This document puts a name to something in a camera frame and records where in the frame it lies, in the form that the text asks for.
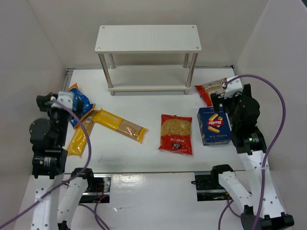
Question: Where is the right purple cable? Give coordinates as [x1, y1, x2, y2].
[218, 74, 286, 230]

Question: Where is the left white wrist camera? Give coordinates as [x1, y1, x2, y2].
[50, 92, 74, 110]

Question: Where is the red fusilli bag front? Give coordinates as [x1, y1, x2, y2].
[158, 114, 192, 155]

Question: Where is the white two-tier shelf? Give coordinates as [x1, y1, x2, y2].
[94, 25, 201, 95]

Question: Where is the red fusilli bag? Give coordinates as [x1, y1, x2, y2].
[195, 78, 227, 106]
[158, 114, 192, 155]

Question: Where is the red fusilli bag back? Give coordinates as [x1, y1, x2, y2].
[195, 78, 227, 106]

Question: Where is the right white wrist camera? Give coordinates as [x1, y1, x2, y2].
[222, 76, 243, 99]

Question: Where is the blue Barilla rigatoni box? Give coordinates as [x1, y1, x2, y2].
[197, 107, 231, 146]

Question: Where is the yellow spaghetti pack with label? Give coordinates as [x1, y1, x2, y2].
[67, 110, 99, 157]

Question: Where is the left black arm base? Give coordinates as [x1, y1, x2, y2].
[80, 173, 112, 204]

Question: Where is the blue orange pasta bag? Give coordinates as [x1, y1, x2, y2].
[67, 83, 95, 121]

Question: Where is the yellow Pastatime spaghetti pack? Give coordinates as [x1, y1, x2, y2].
[93, 109, 147, 143]

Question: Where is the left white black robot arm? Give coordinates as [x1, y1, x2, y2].
[29, 92, 94, 230]

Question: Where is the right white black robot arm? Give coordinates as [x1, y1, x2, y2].
[211, 82, 295, 230]

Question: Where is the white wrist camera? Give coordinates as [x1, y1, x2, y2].
[222, 76, 243, 99]
[50, 92, 74, 110]

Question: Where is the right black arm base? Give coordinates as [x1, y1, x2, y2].
[191, 171, 228, 202]

